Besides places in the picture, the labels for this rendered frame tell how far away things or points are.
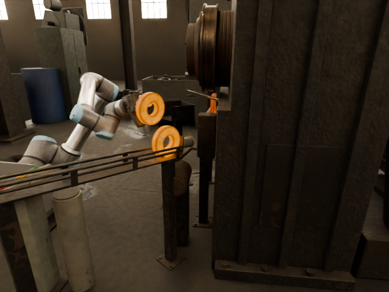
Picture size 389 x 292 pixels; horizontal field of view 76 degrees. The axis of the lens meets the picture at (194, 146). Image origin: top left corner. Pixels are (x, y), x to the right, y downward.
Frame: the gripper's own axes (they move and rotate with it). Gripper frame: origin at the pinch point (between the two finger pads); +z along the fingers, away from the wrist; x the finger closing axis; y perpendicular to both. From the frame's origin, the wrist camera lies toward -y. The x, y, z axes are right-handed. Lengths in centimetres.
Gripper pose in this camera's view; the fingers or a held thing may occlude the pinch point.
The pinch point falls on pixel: (150, 104)
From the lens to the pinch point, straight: 121.7
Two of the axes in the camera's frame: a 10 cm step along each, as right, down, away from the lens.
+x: 6.7, -2.5, 7.0
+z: 7.2, -0.4, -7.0
